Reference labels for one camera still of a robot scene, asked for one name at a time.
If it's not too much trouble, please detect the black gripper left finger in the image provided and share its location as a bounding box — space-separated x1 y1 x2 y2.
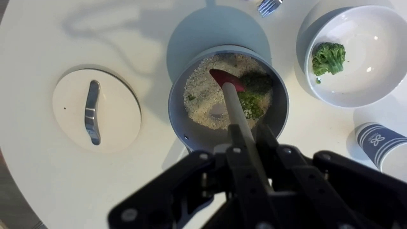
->
107 123 281 229

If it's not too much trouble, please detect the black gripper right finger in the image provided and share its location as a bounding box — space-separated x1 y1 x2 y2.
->
257 123 407 229

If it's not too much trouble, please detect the wooden spatula red head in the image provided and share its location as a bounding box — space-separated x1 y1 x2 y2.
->
208 67 273 189

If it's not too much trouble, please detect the white round pot lid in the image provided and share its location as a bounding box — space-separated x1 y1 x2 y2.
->
52 67 142 153

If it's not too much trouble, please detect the blue white paper cup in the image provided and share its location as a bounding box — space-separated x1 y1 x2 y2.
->
353 122 407 172

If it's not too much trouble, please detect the rice and greens filling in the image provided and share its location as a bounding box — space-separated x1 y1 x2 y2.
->
182 52 274 130

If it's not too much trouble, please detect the white ceramic bowl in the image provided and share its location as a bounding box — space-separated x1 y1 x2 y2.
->
302 3 407 108

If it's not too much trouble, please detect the green broccoli piece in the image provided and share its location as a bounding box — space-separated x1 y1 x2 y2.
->
310 40 347 77

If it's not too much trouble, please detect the white pot with handle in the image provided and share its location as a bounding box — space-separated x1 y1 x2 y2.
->
166 44 291 155

